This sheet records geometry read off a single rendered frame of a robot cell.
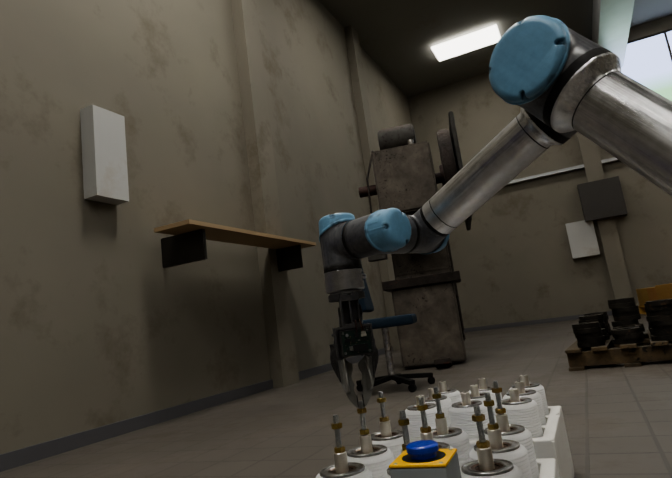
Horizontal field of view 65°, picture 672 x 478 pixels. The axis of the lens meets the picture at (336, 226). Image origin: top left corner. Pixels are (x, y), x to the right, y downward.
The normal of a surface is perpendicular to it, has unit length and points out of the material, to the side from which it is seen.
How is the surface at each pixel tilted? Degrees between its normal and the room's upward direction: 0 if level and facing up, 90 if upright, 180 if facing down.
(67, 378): 90
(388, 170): 92
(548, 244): 90
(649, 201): 90
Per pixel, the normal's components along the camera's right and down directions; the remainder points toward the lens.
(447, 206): -0.55, 0.25
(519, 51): -0.79, -0.11
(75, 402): 0.89, -0.20
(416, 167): -0.22, -0.12
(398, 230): 0.67, -0.22
